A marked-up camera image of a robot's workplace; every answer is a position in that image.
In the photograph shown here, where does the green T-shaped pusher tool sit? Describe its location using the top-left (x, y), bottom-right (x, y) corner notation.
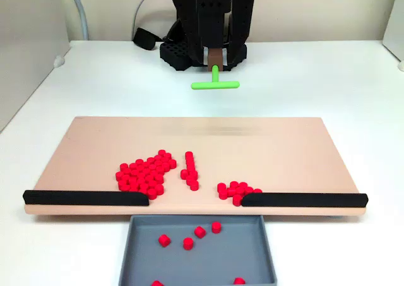
top-left (191, 47), bottom-right (241, 91)

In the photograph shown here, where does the pink flat board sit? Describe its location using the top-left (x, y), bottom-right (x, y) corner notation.
top-left (24, 116), bottom-right (369, 218)

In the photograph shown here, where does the white partition panel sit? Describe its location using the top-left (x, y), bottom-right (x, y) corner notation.
top-left (382, 0), bottom-right (404, 63)
top-left (0, 0), bottom-right (71, 132)

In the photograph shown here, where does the grey plastic tray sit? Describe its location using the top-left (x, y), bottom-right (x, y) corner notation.
top-left (118, 215), bottom-right (278, 286)

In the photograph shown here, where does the black cable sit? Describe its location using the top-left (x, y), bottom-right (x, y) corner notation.
top-left (162, 20), bottom-right (182, 44)

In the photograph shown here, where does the black strap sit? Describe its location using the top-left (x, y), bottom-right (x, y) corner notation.
top-left (132, 27), bottom-right (165, 52)

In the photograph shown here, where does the white USB cable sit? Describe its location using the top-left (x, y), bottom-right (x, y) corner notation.
top-left (131, 0), bottom-right (168, 42)

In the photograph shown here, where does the grey hose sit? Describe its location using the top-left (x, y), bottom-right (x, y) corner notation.
top-left (67, 0), bottom-right (90, 41)

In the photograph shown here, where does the black edge rail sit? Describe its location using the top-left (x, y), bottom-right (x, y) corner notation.
top-left (241, 192), bottom-right (369, 208)
top-left (22, 189), bottom-right (150, 207)

